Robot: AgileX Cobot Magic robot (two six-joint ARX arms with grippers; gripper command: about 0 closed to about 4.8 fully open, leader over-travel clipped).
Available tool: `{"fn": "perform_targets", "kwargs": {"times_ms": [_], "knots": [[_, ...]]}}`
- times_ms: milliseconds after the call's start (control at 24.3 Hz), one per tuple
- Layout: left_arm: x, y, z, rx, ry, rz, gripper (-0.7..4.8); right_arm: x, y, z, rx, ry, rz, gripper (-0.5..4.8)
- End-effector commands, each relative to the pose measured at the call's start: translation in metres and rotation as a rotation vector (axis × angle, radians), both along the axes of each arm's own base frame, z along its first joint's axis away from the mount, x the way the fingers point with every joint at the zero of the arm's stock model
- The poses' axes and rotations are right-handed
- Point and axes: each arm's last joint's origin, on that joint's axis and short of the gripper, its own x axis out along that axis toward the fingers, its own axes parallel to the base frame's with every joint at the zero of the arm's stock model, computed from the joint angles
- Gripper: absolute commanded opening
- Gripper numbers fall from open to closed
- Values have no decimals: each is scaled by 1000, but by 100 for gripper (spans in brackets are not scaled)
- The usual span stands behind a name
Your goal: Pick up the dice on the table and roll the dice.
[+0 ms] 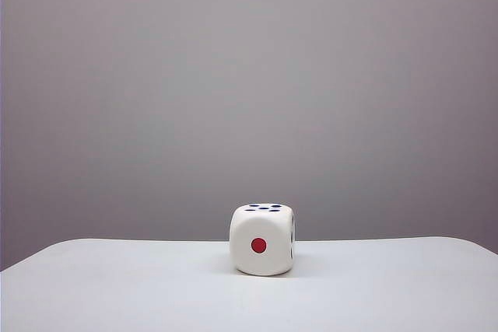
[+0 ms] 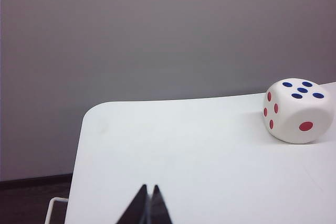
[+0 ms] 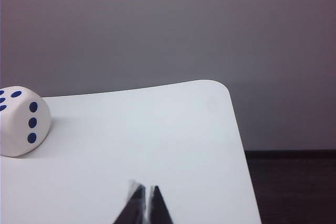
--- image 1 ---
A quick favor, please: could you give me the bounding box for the large white die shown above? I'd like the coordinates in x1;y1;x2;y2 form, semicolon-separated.
229;203;296;278

